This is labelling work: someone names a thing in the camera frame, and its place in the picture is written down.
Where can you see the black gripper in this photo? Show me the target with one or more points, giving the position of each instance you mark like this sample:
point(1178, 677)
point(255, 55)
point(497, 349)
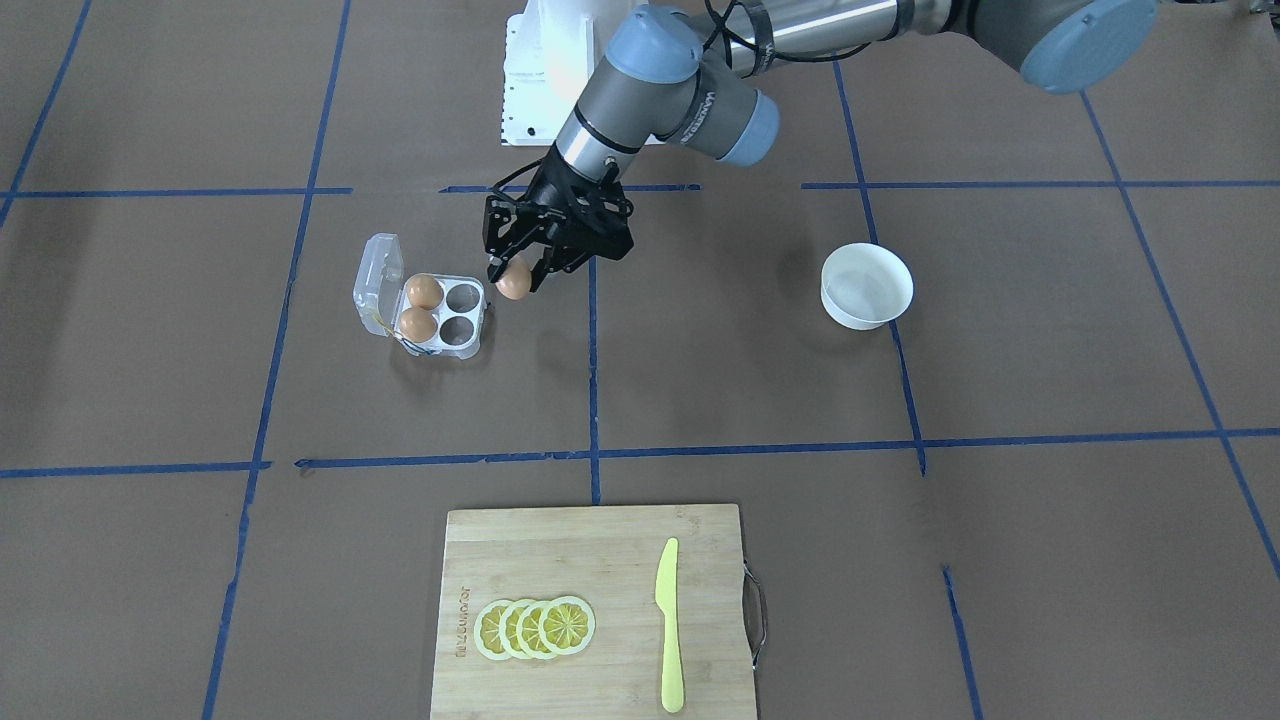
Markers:
point(549, 189)

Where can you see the brown egg from bowl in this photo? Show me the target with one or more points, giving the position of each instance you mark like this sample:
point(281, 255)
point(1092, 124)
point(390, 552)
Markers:
point(515, 283)

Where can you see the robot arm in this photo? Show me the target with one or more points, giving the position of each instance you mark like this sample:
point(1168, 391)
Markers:
point(606, 78)

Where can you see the brown egg in box far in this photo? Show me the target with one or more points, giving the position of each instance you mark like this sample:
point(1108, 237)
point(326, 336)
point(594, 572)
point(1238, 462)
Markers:
point(424, 290)

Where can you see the brown egg in box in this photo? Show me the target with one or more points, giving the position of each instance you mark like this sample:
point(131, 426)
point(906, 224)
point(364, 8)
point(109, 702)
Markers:
point(424, 290)
point(417, 325)

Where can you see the brown egg in box near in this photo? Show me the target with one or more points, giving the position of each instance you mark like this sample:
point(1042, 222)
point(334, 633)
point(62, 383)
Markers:
point(417, 325)

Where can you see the clear plastic egg box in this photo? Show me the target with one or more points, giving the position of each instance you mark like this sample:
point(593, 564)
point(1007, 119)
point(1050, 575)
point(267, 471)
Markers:
point(378, 295)

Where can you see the wooden cutting board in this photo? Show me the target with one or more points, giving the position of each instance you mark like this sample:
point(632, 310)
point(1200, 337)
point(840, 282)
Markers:
point(609, 612)

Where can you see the white bowl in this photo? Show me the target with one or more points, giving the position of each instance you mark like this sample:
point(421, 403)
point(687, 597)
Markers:
point(864, 286)

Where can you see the lemon slice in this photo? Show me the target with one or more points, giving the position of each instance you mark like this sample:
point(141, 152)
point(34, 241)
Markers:
point(490, 630)
point(528, 631)
point(509, 629)
point(568, 625)

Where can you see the yellow plastic knife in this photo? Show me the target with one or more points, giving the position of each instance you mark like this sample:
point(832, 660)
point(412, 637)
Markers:
point(672, 685)

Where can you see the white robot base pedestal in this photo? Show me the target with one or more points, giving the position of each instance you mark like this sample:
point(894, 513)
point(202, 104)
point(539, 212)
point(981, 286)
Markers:
point(552, 48)

